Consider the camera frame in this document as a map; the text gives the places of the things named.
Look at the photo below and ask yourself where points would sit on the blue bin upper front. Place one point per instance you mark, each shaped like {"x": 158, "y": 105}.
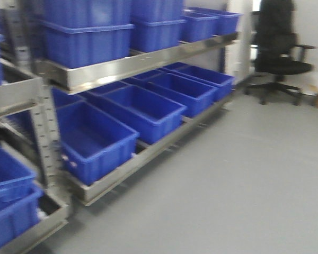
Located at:
{"x": 82, "y": 33}

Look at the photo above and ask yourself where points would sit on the black office chair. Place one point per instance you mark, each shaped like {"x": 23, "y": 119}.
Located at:
{"x": 278, "y": 52}

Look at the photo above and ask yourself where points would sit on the blue bin bottom left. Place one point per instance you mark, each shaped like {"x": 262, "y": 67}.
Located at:
{"x": 19, "y": 198}

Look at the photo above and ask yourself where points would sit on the blue bin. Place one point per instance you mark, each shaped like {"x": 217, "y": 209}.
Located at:
{"x": 195, "y": 95}
{"x": 19, "y": 198}
{"x": 82, "y": 33}
{"x": 157, "y": 24}
{"x": 227, "y": 21}
{"x": 149, "y": 113}
{"x": 223, "y": 82}
{"x": 93, "y": 142}
{"x": 198, "y": 26}

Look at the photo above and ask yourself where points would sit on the stainless steel shelf rack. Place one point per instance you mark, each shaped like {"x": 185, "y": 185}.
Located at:
{"x": 33, "y": 89}

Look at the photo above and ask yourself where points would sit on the blue bin lower front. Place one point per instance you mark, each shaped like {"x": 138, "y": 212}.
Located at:
{"x": 93, "y": 142}

